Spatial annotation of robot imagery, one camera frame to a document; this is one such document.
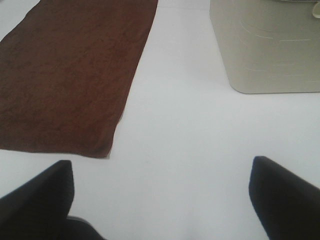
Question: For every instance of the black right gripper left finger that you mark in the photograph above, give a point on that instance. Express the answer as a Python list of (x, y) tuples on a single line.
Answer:
[(39, 209)]

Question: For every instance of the beige plastic bin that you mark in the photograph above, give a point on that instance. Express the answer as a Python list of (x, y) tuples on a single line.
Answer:
[(269, 46)]

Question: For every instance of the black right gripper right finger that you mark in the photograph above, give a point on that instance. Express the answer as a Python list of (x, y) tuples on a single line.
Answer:
[(287, 206)]

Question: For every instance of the brown towel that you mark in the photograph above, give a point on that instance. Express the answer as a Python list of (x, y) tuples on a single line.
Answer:
[(66, 71)]

